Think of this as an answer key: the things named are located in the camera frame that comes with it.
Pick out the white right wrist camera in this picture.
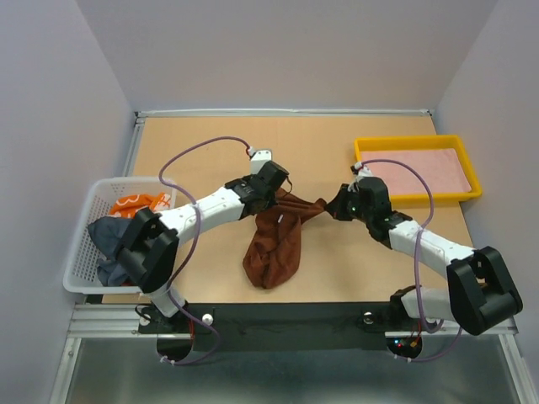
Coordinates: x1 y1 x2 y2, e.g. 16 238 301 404
350 162 373 182

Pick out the aluminium front rail frame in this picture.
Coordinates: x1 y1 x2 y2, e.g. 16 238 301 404
67 304 519 338

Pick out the orange white patterned towel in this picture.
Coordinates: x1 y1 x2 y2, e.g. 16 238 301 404
109 193 173 219

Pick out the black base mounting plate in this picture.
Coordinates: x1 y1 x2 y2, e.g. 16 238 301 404
136 302 427 359

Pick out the pink folded towel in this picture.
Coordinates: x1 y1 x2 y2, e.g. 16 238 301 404
360 147 472 198

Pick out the brown towel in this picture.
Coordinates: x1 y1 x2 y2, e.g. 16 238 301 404
243 189 327 290

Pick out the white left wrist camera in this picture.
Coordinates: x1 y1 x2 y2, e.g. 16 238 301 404
247 146 273 174

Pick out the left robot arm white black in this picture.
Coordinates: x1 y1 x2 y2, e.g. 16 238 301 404
115 161 289 332

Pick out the yellow plastic tray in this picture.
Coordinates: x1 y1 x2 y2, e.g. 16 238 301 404
354 135 482 206

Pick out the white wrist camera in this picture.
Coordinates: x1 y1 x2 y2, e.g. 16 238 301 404
247 146 273 174
350 162 373 182

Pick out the aluminium left side rail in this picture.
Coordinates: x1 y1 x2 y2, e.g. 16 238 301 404
122 118 146 177

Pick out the dark blue-grey towel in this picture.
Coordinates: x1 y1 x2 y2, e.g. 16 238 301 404
87 216 135 287

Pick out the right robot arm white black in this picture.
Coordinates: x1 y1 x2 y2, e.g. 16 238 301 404
326 177 523 336

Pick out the aluminium back rail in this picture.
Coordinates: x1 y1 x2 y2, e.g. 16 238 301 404
135 108 432 119

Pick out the aluminium rail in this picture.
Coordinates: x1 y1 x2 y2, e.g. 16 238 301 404
135 108 432 119
122 118 146 177

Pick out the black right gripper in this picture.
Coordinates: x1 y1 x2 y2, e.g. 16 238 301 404
326 183 372 223

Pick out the white plastic basket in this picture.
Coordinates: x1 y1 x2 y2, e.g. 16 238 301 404
62 177 177 295

